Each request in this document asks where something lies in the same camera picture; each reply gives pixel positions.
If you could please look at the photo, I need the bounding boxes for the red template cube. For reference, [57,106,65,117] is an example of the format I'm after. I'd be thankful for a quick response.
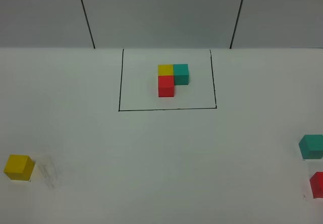
[158,76,175,97]

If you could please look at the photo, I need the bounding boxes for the yellow template cube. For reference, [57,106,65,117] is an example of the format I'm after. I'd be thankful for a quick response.
[158,65,174,76]

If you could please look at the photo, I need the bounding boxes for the teal template cube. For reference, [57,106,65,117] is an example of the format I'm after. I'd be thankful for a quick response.
[173,64,189,85]

